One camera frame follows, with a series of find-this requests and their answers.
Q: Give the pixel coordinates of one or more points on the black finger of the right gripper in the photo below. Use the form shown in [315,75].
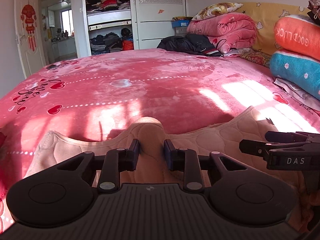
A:
[261,149]

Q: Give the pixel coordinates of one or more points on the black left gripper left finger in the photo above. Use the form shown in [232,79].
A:
[116,161]

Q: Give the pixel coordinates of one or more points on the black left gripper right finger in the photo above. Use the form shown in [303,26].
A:
[184,160]

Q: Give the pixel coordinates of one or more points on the pink quilted pajama top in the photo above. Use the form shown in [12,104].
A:
[54,148]

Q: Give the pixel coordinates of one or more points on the dark clothes lower shelf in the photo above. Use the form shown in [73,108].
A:
[112,42]

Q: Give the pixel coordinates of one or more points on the white bedroom door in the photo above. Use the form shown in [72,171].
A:
[31,61]

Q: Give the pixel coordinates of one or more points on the pink heart print bed blanket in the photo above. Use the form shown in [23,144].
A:
[96,98]

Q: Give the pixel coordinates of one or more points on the teal flower print pillow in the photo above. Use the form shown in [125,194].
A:
[301,70]

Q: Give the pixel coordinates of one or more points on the black jacket on bed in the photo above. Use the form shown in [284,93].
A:
[191,44]

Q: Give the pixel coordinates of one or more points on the orange good luck pillow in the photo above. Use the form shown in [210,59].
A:
[298,34]

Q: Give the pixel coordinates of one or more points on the folded pink fleece blanket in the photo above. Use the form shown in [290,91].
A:
[226,32]

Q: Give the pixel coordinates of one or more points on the yellow cartoon headboard cover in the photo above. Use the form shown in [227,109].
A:
[265,15]

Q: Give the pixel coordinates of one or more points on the blue box by wardrobe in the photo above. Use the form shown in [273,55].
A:
[180,23]

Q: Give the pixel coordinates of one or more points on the floral yellow white pillow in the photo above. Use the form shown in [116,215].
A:
[217,10]

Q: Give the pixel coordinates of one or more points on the folded mauve puffer jacket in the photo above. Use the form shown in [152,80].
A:
[314,7]

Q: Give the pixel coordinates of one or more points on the white wardrobe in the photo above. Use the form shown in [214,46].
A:
[149,21]

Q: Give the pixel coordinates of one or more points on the red chinese knot ornament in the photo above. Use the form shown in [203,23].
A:
[28,18]

